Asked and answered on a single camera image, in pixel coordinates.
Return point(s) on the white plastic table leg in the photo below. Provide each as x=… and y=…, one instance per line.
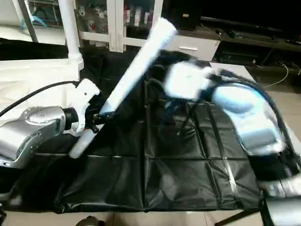
x=69, y=28
x=136, y=70

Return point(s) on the white plastic table top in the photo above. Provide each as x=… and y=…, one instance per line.
x=33, y=75

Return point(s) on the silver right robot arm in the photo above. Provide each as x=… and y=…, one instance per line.
x=249, y=113

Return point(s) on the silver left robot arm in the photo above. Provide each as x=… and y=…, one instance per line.
x=28, y=134

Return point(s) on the black work mat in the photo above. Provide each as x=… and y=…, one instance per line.
x=155, y=169

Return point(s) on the white glass door cabinet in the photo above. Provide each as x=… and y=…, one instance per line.
x=117, y=23

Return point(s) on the white drawer unit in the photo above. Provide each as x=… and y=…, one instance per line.
x=193, y=47

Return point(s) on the teal stand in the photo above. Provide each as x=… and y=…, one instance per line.
x=34, y=20

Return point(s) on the black tripod leg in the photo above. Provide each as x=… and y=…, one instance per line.
x=237, y=218

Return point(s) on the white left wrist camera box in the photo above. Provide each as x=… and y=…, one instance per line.
x=84, y=101

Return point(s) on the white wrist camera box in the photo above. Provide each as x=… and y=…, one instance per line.
x=84, y=101
x=186, y=80

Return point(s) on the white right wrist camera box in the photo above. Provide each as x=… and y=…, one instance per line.
x=186, y=80

